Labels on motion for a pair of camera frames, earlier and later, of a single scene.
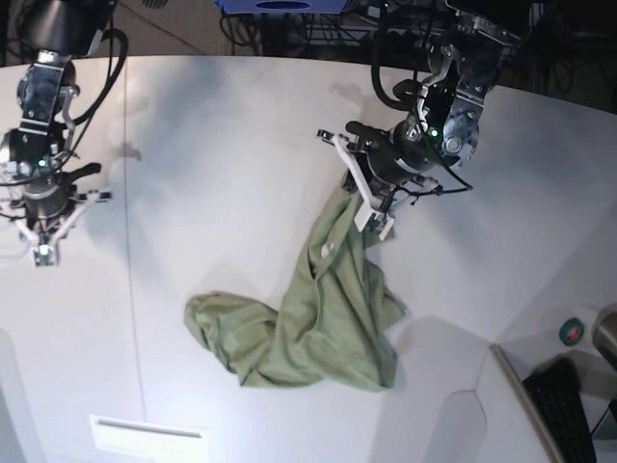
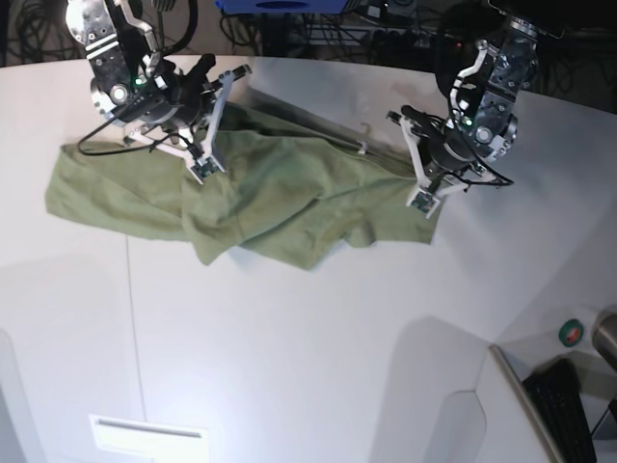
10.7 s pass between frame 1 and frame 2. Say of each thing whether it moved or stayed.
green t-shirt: moved
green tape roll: stayed
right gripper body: moved
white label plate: stayed
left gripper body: moved
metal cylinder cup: stayed
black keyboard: stayed
